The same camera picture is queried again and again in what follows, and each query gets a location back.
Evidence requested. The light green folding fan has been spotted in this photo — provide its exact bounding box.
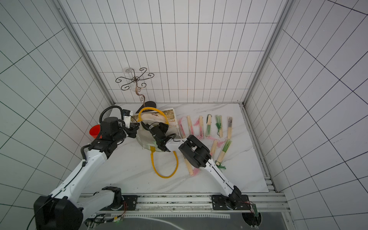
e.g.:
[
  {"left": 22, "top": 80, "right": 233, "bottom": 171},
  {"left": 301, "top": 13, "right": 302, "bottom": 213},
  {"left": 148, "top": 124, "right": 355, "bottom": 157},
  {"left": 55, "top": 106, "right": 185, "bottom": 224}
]
[{"left": 205, "top": 114, "right": 212, "bottom": 137}]

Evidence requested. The grey fan pink tassel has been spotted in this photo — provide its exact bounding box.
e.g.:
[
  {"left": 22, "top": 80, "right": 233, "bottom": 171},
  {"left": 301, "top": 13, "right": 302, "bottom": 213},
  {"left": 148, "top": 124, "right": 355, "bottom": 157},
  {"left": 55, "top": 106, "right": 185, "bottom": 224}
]
[{"left": 185, "top": 159, "right": 200, "bottom": 176}]

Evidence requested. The black scrolled metal stand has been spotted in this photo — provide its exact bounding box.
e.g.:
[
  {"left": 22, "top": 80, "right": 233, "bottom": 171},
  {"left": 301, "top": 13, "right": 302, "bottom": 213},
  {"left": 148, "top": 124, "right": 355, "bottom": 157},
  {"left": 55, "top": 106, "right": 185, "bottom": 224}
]
[{"left": 115, "top": 67, "right": 157, "bottom": 113}]

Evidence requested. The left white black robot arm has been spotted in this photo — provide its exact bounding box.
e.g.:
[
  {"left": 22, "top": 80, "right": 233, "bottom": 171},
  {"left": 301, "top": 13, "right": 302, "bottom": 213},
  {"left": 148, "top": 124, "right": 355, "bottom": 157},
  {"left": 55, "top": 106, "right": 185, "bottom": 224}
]
[{"left": 32, "top": 116, "right": 133, "bottom": 230}]

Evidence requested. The grey pink folding fan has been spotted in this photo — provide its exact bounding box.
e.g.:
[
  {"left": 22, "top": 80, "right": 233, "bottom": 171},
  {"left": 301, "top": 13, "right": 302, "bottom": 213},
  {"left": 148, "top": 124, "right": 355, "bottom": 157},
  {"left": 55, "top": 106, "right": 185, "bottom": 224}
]
[{"left": 227, "top": 117, "right": 233, "bottom": 139}]

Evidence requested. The green tasselled folding fan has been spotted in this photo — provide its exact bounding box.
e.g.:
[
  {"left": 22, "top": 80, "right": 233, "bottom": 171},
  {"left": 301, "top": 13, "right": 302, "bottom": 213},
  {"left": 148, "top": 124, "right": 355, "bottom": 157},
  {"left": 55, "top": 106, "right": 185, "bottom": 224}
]
[{"left": 215, "top": 115, "right": 223, "bottom": 138}]

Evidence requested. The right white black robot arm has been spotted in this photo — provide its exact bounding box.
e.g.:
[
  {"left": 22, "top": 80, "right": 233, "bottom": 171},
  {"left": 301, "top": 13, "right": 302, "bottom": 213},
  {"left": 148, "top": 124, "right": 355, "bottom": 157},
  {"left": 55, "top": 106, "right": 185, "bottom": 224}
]
[{"left": 141, "top": 122, "right": 251, "bottom": 210}]

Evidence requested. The pink tasselled folding fan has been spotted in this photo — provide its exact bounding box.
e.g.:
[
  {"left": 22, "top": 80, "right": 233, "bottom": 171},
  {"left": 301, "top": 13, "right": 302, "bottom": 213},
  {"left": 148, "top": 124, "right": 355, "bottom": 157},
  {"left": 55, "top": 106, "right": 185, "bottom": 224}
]
[{"left": 194, "top": 116, "right": 204, "bottom": 140}]

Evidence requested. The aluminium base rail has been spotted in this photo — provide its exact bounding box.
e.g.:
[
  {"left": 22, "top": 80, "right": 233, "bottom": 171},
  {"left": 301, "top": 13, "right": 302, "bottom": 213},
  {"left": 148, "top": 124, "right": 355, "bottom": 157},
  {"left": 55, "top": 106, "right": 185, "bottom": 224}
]
[{"left": 76, "top": 191, "right": 291, "bottom": 216}]

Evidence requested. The red plastic goblet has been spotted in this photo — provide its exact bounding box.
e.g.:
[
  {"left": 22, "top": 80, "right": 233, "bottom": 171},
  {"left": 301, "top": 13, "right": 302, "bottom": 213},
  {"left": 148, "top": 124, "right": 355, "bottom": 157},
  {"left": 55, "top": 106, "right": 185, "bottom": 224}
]
[{"left": 89, "top": 125, "right": 101, "bottom": 139}]

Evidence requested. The white canvas tote bag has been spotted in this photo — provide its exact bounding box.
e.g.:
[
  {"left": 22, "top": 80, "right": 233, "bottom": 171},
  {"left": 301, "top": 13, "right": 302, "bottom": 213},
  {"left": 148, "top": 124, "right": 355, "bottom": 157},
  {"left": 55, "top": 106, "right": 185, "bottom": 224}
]
[{"left": 132, "top": 107, "right": 181, "bottom": 179}]

